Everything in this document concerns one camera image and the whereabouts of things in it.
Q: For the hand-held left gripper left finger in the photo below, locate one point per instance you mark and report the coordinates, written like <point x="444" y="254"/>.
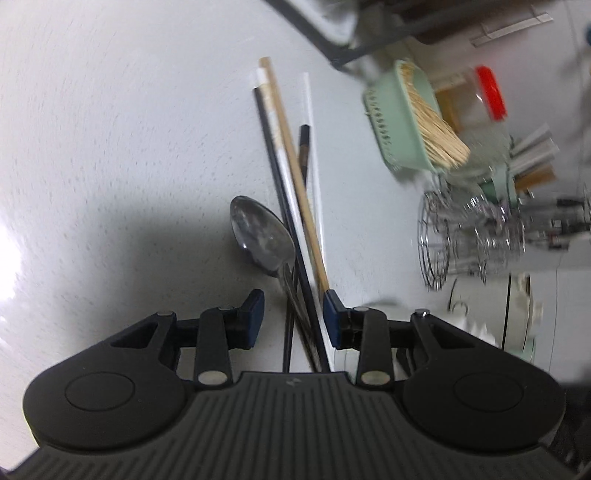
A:
<point x="253" y="318"/>

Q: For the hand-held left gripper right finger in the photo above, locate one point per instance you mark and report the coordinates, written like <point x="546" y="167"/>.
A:
<point x="332" y="318"/>

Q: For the metal spoon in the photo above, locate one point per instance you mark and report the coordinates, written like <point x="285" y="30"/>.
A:
<point x="261" y="230"/>

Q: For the black chopstick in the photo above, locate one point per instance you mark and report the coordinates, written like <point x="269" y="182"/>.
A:
<point x="280" y="184"/>
<point x="304" y="152"/>

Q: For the wooden chopstick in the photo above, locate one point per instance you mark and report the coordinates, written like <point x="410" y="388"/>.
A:
<point x="295" y="175"/>

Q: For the hanging metal utensils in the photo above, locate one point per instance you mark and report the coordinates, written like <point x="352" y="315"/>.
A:
<point x="563" y="217"/>

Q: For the white electric pot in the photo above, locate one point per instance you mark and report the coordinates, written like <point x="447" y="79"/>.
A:
<point x="517" y="314"/>

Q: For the green plastic basket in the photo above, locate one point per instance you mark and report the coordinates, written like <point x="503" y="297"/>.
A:
<point x="392" y="120"/>

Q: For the enoki mushroom bundle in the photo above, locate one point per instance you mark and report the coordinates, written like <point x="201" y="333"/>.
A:
<point x="434" y="124"/>

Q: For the bundle of chopsticks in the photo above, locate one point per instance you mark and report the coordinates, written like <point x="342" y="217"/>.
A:
<point x="535" y="157"/>

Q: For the red lid plastic jar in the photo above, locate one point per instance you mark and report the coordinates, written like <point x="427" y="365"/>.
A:
<point x="489" y="92"/>

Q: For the dark metal dish rack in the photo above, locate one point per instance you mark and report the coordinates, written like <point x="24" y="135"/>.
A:
<point x="323" y="41"/>

